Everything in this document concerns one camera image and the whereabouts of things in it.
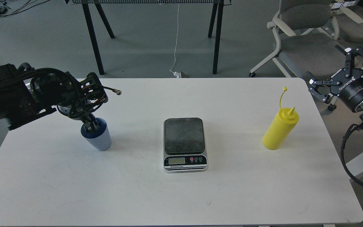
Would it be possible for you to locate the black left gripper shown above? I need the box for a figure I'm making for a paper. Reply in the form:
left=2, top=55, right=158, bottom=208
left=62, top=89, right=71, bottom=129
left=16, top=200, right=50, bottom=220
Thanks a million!
left=57, top=73, right=122, bottom=133

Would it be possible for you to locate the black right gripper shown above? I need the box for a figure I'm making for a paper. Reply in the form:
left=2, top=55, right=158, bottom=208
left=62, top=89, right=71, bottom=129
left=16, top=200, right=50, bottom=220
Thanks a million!
left=306, top=45, right=363, bottom=113

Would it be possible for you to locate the blue plastic cup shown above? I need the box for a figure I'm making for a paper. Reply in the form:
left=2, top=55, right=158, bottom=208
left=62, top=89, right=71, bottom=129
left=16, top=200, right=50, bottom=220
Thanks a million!
left=81, top=118, right=112, bottom=151

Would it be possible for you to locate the yellow squeeze bottle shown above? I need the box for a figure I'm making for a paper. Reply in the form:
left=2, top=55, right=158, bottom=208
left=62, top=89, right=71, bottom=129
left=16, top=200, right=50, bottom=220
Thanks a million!
left=262, top=86, right=299, bottom=150

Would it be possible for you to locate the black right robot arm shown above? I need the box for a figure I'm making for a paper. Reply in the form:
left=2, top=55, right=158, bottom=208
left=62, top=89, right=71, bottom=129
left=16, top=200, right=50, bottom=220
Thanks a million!
left=307, top=45, right=363, bottom=187

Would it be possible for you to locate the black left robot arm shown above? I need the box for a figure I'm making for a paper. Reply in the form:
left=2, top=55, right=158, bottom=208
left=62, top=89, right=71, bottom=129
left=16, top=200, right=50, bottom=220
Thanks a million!
left=0, top=63, right=122, bottom=137

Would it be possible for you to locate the digital kitchen scale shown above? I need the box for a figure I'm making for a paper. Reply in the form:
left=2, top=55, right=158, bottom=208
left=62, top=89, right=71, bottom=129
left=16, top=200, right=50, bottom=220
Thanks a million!
left=163, top=117, right=208, bottom=173

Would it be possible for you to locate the grey office chair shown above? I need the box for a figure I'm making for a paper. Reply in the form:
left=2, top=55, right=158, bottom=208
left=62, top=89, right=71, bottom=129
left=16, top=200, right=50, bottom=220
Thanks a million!
left=249, top=0, right=359, bottom=111
left=331, top=0, right=363, bottom=44

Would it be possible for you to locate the black legged background table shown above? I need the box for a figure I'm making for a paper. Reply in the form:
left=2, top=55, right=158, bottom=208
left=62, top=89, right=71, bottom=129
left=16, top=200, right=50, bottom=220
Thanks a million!
left=64, top=0, right=232, bottom=76

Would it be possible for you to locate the white hanging cable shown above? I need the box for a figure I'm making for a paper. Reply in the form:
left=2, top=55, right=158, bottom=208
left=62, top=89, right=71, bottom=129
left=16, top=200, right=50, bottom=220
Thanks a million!
left=169, top=3, right=182, bottom=78

